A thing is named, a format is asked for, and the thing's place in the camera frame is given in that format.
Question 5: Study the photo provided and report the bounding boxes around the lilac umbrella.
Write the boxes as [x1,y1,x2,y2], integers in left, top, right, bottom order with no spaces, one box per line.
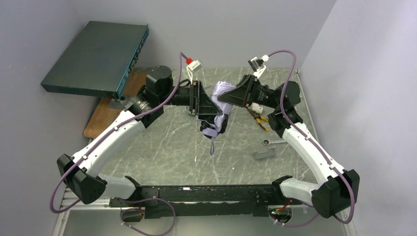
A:
[196,81,236,156]

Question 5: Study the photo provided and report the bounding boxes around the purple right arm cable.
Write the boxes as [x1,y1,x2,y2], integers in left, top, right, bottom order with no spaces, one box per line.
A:
[267,49,356,228]

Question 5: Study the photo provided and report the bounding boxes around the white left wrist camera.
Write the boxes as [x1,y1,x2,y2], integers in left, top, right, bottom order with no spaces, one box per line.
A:
[186,58,203,82]

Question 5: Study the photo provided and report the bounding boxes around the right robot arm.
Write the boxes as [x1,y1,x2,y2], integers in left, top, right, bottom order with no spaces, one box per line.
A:
[215,75,360,218]

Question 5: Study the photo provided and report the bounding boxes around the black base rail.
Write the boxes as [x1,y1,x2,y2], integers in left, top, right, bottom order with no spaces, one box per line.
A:
[109,184,301,219]

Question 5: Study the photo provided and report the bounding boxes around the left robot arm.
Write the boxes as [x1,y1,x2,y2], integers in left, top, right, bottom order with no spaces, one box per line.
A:
[57,66,226,204]

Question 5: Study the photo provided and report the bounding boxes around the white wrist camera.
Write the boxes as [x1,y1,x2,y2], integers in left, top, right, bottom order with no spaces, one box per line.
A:
[186,58,203,82]
[248,55,269,79]

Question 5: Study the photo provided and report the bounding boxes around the dark network switch box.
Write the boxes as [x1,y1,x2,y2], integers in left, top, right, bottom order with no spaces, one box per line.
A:
[40,21,149,99]

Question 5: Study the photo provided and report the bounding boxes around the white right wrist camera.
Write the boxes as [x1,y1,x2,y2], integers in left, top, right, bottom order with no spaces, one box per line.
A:
[248,55,269,79]

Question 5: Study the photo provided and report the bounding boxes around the silver ratchet wrench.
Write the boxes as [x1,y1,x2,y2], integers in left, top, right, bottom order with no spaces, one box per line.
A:
[263,139,286,146]

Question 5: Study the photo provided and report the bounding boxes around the wooden board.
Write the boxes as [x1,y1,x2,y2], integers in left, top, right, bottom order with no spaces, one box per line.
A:
[83,72,147,139]

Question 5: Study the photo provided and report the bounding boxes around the white pipe elbow fitting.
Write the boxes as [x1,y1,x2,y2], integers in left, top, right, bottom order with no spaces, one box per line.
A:
[249,103,264,115]

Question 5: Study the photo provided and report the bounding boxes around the grey metal stand plate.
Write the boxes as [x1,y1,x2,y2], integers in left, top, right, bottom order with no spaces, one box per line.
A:
[108,99,124,110]

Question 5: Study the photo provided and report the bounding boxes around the grey plastic bracket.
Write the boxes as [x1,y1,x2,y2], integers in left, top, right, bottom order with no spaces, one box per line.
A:
[253,148,275,160]

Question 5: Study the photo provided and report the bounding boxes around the yellow handled pliers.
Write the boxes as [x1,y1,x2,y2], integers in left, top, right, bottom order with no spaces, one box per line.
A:
[247,109,269,131]

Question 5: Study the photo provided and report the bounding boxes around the aluminium frame rail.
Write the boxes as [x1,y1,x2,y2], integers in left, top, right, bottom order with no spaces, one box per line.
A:
[52,188,111,236]

